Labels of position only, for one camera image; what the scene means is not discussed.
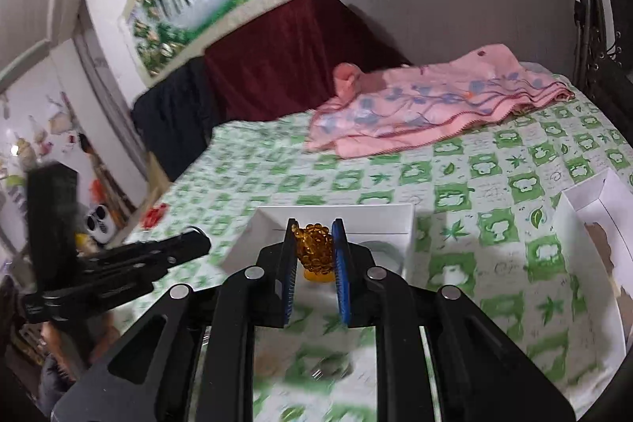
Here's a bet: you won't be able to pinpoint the person's left hand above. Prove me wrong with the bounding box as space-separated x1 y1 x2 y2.
41 322 120 372

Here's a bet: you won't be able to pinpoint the red handled scissors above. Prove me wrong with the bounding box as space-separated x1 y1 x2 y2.
140 202 169 230

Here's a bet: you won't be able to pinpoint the black folding wheelchair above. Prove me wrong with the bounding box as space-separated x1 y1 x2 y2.
572 0 632 139

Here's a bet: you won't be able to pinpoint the black garment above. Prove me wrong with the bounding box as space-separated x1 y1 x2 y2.
131 57 226 181

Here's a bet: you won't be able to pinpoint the white box lid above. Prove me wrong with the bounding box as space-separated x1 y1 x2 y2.
553 168 632 371

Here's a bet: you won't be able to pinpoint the green jade bangle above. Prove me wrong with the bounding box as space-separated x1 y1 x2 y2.
360 239 408 276

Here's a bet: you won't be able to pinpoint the pink floral cloth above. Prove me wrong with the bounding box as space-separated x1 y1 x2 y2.
306 44 573 159

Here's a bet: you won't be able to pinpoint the white vivo box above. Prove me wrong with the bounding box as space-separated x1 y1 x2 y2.
221 203 415 273

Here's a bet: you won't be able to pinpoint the amber bead bracelet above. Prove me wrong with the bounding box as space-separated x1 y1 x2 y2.
290 220 338 284

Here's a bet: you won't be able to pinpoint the dark red velvet cloth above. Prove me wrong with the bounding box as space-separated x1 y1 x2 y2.
203 0 410 125

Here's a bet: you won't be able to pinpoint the green white patterned bedsheet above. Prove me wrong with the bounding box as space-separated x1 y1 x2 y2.
131 94 632 414

